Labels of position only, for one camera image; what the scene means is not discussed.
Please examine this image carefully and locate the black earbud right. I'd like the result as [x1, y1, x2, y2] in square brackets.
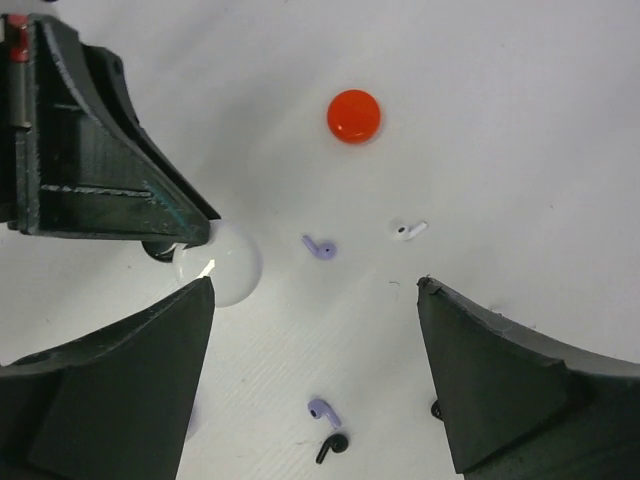
[430, 399, 443, 421]

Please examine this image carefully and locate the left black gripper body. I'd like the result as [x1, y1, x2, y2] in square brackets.
[1, 13, 35, 225]

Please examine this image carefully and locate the purple earbud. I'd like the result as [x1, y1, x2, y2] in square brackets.
[301, 235, 337, 261]
[307, 398, 342, 429]

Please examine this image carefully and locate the black charging case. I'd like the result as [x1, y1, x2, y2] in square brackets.
[142, 241, 176, 263]

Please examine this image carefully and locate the black earbud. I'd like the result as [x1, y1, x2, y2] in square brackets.
[315, 433, 349, 465]
[430, 399, 443, 421]

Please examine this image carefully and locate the purple earbud lower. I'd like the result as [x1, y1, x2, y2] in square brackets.
[307, 398, 342, 429]

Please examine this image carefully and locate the white charging case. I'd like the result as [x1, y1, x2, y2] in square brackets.
[172, 219, 263, 308]

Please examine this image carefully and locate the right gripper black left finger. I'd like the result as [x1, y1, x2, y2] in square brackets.
[1, 278, 215, 479]

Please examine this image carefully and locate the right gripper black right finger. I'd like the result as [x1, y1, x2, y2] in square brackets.
[417, 277, 639, 479]

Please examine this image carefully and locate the black earbud lower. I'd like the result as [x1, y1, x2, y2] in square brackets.
[315, 433, 349, 465]

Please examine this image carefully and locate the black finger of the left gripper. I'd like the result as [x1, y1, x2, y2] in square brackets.
[39, 19, 222, 226]
[19, 99, 211, 248]

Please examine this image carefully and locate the purple earbud upper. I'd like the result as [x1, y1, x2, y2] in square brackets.
[301, 235, 337, 261]

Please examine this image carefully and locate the red charging case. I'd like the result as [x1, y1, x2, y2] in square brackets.
[326, 89, 382, 144]

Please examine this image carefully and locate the white earbud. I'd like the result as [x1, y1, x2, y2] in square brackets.
[390, 220, 428, 242]

